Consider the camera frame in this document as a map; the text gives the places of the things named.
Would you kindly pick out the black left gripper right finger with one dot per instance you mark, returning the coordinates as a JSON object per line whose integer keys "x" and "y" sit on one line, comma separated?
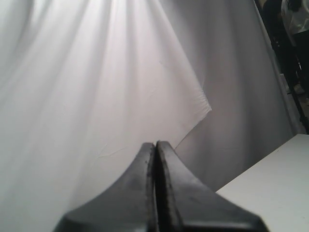
{"x": 185, "y": 204}

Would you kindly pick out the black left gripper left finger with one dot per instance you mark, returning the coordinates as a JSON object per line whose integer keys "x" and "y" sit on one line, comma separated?
{"x": 126, "y": 206}

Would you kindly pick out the grey backdrop cloth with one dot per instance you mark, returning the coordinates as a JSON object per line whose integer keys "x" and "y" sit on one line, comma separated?
{"x": 84, "y": 83}

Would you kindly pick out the black stand pole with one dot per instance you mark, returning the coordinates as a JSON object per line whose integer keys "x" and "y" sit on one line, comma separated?
{"x": 293, "y": 74}

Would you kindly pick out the person in white shirt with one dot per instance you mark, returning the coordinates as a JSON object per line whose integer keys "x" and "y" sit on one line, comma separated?
{"x": 288, "y": 23}

